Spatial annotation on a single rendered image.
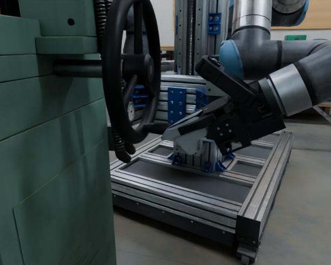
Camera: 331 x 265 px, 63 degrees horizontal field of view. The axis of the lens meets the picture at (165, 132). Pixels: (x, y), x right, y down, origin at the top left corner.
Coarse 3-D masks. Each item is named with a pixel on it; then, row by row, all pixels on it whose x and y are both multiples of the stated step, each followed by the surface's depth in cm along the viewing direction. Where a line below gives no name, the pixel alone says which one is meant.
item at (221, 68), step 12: (204, 60) 43; (216, 60) 44; (204, 72) 43; (216, 72) 43; (228, 72) 45; (216, 84) 44; (228, 84) 43; (240, 84) 43; (240, 96) 43; (252, 96) 43
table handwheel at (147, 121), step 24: (120, 0) 40; (144, 0) 50; (120, 24) 39; (144, 24) 58; (120, 48) 39; (72, 72) 54; (96, 72) 53; (120, 72) 40; (144, 72) 50; (120, 96) 41; (120, 120) 43; (144, 120) 59
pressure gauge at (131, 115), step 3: (129, 102) 82; (132, 102) 84; (129, 105) 81; (132, 105) 85; (129, 108) 82; (132, 108) 85; (129, 111) 82; (132, 111) 85; (129, 114) 82; (132, 114) 85; (129, 117) 83; (132, 117) 86
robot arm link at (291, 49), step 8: (288, 40) 49; (296, 40) 49; (304, 40) 49; (312, 40) 48; (320, 40) 48; (328, 40) 47; (288, 48) 48; (296, 48) 47; (304, 48) 47; (312, 48) 45; (288, 56) 47; (296, 56) 47; (304, 56) 47; (288, 64) 48
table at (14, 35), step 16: (0, 16) 41; (0, 32) 41; (16, 32) 44; (32, 32) 48; (0, 48) 41; (16, 48) 45; (32, 48) 48; (48, 48) 49; (64, 48) 48; (80, 48) 47; (96, 48) 52
